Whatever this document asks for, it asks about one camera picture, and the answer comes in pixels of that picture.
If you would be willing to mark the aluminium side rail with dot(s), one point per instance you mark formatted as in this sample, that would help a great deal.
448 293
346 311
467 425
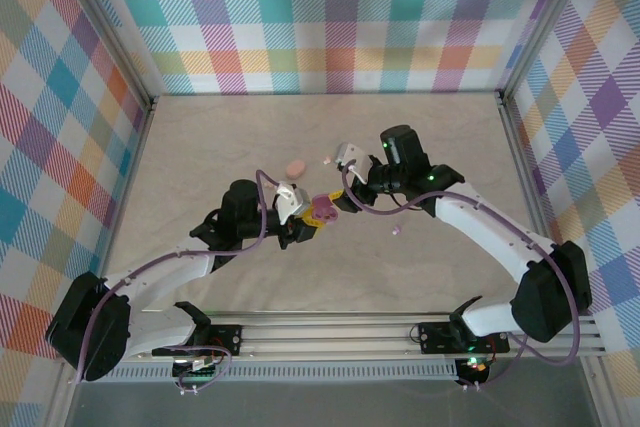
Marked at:
525 172
127 187

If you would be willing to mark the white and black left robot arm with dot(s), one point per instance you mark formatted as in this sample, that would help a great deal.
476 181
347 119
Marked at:
160 272

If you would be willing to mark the plaid fabric backdrop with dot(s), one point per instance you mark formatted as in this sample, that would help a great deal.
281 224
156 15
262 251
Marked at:
595 122
320 17
50 122

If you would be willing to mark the green control board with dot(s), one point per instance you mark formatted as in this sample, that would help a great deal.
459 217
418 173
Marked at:
475 366
200 372

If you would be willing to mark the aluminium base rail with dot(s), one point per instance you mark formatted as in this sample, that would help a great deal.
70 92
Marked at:
325 337

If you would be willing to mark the aluminium frame post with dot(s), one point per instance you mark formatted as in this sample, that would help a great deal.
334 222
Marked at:
110 32
545 27

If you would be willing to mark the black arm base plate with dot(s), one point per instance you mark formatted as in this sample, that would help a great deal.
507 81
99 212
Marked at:
227 339
435 339

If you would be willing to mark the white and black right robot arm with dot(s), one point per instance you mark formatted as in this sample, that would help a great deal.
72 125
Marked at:
480 227

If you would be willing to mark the purple earbud charging case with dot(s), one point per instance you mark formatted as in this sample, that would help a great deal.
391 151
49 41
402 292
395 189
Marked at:
325 209

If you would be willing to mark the pink earbud charging case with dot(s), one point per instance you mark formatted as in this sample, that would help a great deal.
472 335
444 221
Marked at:
296 168

